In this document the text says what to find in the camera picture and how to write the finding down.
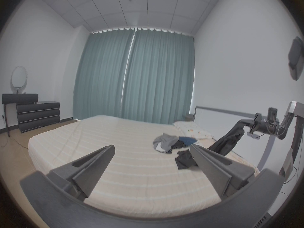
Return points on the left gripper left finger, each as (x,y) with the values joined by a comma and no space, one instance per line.
(90,170)

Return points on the black shirt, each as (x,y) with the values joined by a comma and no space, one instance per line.
(228,139)

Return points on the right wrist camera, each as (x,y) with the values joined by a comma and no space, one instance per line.
(258,116)

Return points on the grey bedside table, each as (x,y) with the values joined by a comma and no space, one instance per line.
(188,117)

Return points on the black chest of drawers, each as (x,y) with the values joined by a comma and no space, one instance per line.
(38,115)

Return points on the black dressing table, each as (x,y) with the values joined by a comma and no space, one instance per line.
(20,98)

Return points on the white printed pillow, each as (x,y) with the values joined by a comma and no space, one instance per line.
(192,129)

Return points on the blue-green curtain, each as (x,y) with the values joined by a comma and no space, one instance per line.
(102,79)
(161,79)

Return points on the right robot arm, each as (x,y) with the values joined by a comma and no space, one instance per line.
(298,136)

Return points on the pile of clothes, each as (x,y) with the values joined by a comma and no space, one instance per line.
(166,142)

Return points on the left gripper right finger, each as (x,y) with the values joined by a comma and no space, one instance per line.
(218,168)

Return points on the bed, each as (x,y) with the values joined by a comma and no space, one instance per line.
(133,165)

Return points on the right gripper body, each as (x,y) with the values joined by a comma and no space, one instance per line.
(260,127)

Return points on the oval white-framed mirror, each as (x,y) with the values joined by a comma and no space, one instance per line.
(19,77)

